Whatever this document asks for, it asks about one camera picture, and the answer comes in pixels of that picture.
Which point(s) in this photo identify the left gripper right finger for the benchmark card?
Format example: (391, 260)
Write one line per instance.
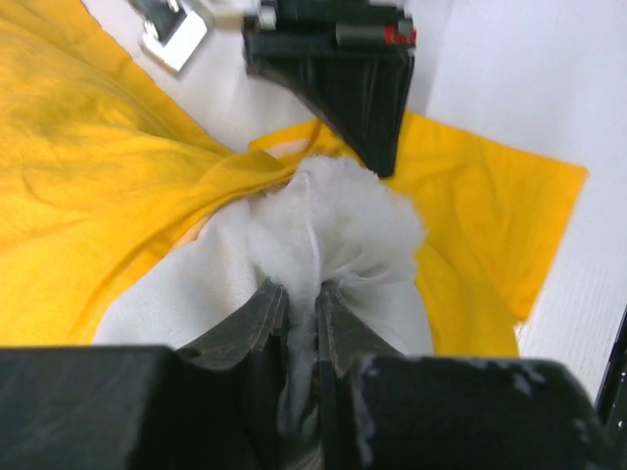
(379, 409)

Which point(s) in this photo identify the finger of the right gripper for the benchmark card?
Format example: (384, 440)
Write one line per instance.
(358, 89)

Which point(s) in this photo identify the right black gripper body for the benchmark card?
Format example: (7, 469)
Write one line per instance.
(346, 22)

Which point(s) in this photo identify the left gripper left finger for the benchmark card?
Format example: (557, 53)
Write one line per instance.
(211, 404)

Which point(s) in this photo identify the white pillow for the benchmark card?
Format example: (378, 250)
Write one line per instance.
(334, 221)

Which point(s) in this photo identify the yellow printed pillowcase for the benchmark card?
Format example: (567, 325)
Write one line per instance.
(103, 175)

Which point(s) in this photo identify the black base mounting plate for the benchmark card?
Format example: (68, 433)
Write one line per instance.
(611, 398)

